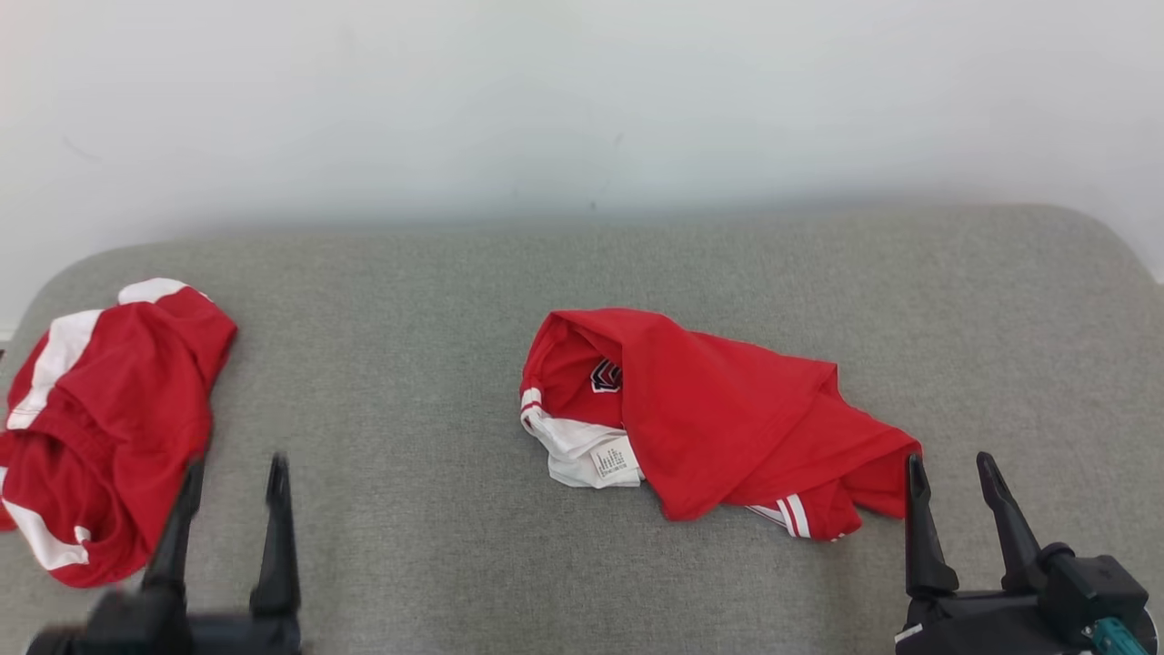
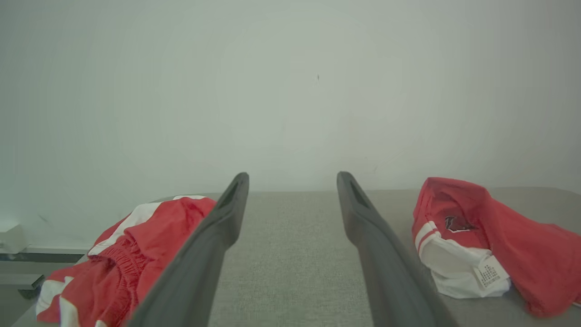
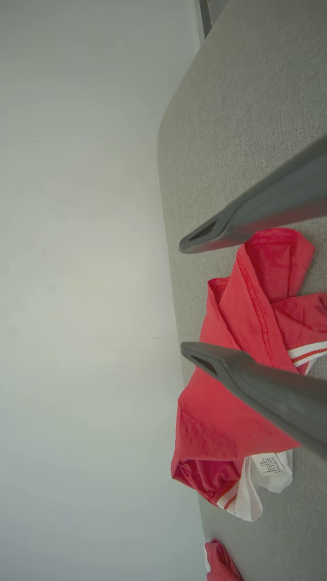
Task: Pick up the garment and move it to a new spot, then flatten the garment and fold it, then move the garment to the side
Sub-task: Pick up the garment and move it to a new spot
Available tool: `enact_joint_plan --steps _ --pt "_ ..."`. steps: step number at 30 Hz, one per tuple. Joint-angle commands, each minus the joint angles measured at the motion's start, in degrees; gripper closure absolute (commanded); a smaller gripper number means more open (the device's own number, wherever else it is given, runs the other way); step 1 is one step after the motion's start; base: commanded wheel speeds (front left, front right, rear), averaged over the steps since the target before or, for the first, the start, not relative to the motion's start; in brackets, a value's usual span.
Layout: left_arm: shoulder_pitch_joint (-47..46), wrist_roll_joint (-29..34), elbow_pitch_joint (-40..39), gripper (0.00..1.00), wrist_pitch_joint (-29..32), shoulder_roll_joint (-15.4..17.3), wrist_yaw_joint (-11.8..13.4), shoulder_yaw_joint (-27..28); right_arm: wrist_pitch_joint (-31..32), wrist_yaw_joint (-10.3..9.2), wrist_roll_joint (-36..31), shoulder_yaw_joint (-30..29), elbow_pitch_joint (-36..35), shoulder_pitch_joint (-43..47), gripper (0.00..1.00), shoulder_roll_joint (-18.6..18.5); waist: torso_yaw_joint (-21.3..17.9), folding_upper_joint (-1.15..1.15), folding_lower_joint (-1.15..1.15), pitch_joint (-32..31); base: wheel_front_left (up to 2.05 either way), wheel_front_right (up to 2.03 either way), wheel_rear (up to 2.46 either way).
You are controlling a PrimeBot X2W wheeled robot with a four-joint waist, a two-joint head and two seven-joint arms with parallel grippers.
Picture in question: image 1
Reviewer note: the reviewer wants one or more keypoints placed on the grey fabric sofa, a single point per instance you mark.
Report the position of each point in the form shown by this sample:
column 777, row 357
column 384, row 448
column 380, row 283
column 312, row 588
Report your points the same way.
column 418, row 382

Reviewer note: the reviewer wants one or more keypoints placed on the red jersey with number print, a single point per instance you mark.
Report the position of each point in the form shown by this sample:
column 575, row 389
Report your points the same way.
column 727, row 409

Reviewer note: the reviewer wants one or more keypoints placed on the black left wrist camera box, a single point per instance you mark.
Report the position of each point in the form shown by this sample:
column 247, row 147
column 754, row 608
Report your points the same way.
column 127, row 628

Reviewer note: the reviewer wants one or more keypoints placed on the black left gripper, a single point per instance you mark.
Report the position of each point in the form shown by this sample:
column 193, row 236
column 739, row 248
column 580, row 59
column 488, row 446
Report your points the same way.
column 245, row 637

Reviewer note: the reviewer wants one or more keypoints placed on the red shorts with white stripes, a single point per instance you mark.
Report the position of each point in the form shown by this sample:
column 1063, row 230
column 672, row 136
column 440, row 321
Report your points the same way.
column 136, row 391

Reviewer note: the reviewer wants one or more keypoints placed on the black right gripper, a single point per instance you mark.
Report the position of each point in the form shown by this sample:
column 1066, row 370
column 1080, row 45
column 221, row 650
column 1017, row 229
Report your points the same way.
column 973, row 628

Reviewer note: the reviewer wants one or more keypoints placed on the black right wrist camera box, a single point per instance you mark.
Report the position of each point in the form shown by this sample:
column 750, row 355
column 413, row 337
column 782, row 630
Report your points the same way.
column 1096, row 587

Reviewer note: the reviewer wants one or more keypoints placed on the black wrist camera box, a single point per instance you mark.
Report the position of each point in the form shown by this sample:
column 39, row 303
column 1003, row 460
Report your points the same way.
column 1096, row 587
column 127, row 628

